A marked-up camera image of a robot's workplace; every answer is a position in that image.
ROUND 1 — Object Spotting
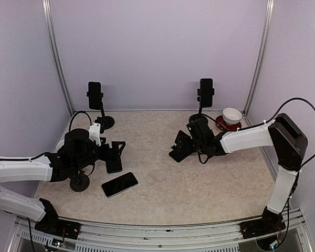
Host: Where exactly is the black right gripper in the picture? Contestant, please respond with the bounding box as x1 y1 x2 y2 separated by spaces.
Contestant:
178 135 205 154

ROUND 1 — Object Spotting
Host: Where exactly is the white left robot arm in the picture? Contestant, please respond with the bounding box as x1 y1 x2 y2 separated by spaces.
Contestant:
0 129 125 235

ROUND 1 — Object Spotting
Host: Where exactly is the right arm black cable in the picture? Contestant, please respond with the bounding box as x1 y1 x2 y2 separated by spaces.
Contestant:
196 97 315 232

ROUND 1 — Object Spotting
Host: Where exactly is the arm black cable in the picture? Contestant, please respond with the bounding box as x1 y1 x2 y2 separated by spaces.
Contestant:
196 97 315 232
0 110 95 176

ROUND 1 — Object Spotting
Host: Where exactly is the black smartphone blue edge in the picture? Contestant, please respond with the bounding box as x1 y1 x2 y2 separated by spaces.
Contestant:
106 160 123 174

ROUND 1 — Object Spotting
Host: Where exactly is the black round-base pole stand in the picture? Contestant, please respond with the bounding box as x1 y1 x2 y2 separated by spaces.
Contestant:
188 88 205 122

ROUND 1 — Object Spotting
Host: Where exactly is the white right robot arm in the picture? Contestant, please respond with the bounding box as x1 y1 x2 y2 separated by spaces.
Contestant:
186 113 308 233

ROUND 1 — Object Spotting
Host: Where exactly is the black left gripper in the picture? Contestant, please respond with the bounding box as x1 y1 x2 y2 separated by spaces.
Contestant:
74 137 125 171

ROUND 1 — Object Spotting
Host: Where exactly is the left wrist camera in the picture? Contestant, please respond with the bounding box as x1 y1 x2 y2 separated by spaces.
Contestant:
89 117 103 146

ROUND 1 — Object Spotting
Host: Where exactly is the black smartphone silver edge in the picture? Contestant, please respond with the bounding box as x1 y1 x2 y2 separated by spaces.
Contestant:
101 172 138 197

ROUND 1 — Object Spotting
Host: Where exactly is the white ceramic bowl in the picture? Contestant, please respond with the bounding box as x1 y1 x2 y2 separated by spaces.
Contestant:
222 108 243 125

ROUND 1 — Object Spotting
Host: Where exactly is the red round saucer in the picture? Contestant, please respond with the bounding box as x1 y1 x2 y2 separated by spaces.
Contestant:
215 115 242 131

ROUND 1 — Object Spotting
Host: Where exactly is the brown-base plate phone stand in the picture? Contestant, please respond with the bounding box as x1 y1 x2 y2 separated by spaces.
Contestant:
69 173 90 192

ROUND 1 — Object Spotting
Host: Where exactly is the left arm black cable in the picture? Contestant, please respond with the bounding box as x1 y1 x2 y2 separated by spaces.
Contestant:
0 110 95 176

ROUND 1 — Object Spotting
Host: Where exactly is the black folding phone stand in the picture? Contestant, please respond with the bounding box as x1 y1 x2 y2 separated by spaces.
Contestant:
169 130 192 163

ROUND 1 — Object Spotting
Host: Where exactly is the light blue mug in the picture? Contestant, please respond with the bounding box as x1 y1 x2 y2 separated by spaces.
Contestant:
56 140 64 150

